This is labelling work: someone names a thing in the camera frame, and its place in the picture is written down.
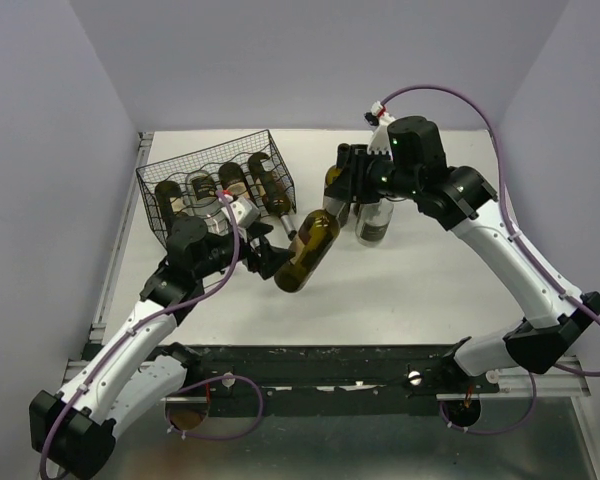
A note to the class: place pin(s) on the dark bottle front label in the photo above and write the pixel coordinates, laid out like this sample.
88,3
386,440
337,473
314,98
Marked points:
170,200

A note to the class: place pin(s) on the clear glass bottle front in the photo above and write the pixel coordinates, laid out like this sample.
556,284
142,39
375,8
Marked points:
216,223

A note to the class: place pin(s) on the green bottle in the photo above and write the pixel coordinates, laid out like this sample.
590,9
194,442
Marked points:
202,189
331,175
313,240

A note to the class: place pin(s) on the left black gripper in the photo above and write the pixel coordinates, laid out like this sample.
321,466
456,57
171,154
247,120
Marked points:
271,258

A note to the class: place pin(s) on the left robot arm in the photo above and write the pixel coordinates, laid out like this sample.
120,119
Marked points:
79,426

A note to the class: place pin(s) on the black wire wine rack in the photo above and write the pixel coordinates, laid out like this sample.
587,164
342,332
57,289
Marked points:
210,159

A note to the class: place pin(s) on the olive bottle tan label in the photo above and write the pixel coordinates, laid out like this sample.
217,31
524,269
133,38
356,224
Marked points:
271,190

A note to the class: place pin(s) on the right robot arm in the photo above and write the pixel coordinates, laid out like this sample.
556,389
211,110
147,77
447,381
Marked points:
406,159

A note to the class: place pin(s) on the black mounting rail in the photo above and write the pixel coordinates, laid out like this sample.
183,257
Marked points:
311,381

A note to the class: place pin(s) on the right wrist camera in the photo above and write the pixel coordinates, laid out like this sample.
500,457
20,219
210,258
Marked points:
378,119

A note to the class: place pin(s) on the dark bottle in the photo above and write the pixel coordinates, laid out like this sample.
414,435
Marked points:
339,209

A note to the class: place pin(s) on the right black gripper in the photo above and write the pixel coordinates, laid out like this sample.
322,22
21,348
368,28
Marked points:
351,183

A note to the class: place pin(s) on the dark bottle label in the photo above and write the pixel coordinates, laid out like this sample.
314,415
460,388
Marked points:
170,200
233,180

